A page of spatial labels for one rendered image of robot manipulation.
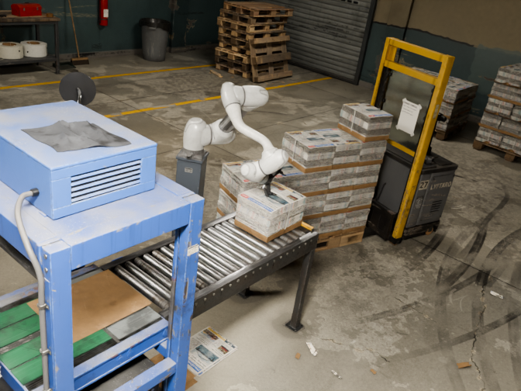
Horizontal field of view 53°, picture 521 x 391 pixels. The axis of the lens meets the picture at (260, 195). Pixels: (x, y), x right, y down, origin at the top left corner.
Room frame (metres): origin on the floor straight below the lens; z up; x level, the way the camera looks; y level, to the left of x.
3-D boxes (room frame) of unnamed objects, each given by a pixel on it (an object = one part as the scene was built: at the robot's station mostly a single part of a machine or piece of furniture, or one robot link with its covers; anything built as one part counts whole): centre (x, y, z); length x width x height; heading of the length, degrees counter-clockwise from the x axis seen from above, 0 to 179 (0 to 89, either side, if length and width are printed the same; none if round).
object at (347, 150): (4.39, -0.58, 0.95); 0.38 x 0.29 x 0.23; 34
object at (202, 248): (2.67, 0.23, 0.77); 0.47 x 0.05 x 0.05; 53
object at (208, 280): (2.51, 0.35, 0.77); 0.47 x 0.05 x 0.05; 53
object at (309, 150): (4.23, -0.34, 0.95); 0.38 x 0.29 x 0.23; 35
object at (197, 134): (3.65, 0.54, 1.17); 0.18 x 0.16 x 0.22; 121
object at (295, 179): (4.15, -0.23, 0.42); 1.17 x 0.39 x 0.83; 125
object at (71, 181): (1.91, 0.80, 1.65); 0.60 x 0.45 x 0.20; 53
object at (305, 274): (3.09, -0.39, 0.34); 0.06 x 0.06 x 0.68; 53
